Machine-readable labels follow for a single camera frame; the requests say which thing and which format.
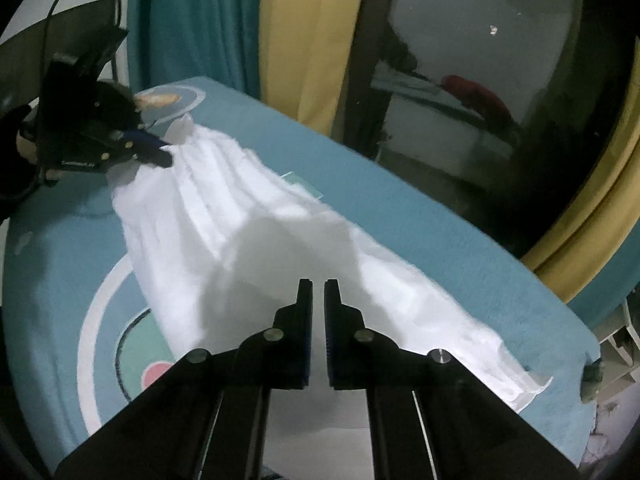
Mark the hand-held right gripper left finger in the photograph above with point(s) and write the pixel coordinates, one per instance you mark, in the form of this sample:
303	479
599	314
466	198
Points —
300	340

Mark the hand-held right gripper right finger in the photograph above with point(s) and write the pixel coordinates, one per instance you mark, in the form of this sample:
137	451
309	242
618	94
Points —
340	340

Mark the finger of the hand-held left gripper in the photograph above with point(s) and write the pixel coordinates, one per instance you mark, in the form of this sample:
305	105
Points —
157	156
145	137

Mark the white hooded jacket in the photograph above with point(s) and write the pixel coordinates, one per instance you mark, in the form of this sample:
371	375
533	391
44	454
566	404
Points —
250	220

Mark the person's left forearm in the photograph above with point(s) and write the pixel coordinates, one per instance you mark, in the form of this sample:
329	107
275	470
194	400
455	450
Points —
10	190

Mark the person's left hand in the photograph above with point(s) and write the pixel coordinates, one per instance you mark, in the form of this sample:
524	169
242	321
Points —
27	146

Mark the wide teal curtain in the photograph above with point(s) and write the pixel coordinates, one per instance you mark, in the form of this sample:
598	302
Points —
200	20

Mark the white wardrobe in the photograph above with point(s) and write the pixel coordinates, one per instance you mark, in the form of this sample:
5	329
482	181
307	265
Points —
35	0

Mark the blue dinosaur print blanket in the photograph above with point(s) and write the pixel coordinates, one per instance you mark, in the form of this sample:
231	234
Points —
425	230

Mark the wide yellow curtain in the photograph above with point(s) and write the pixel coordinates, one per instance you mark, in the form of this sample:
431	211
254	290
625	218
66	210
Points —
320	35

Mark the dark glass door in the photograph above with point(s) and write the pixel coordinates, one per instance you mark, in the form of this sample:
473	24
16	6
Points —
475	160

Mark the small dark green object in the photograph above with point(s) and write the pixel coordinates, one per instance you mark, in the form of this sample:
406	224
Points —
592	380

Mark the narrow teal curtain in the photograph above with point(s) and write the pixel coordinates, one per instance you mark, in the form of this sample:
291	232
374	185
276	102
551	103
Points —
607	300

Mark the narrow yellow curtain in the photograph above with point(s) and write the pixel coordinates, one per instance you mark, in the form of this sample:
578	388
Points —
600	240

